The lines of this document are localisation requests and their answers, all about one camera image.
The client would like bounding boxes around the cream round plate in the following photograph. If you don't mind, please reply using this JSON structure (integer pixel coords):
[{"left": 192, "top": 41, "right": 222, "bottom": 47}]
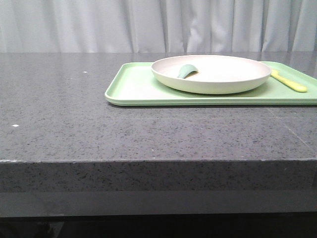
[{"left": 151, "top": 55, "right": 271, "bottom": 94}]

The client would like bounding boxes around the sage green spoon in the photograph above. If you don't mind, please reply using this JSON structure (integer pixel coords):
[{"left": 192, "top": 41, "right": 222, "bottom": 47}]
[{"left": 177, "top": 64, "right": 199, "bottom": 79}]

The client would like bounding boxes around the yellow plastic fork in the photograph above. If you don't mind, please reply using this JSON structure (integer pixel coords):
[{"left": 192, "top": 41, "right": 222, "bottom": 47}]
[{"left": 271, "top": 69, "right": 308, "bottom": 93}]

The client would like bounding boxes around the grey pleated curtain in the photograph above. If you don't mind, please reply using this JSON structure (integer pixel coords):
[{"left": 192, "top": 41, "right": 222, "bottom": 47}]
[{"left": 0, "top": 0, "right": 317, "bottom": 53}]

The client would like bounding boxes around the light green plastic tray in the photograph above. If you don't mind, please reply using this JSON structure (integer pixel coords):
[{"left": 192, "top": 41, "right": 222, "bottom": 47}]
[{"left": 105, "top": 61, "right": 317, "bottom": 107}]

